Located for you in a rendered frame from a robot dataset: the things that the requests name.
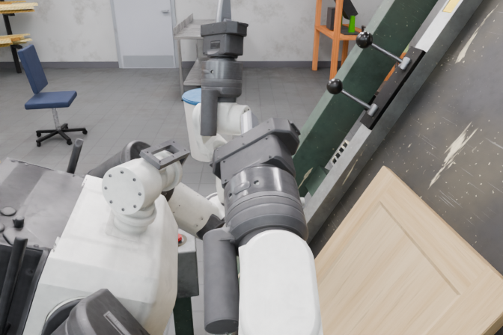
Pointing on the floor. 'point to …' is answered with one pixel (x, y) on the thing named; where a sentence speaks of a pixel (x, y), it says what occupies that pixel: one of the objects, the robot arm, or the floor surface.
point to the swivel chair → (61, 98)
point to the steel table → (189, 31)
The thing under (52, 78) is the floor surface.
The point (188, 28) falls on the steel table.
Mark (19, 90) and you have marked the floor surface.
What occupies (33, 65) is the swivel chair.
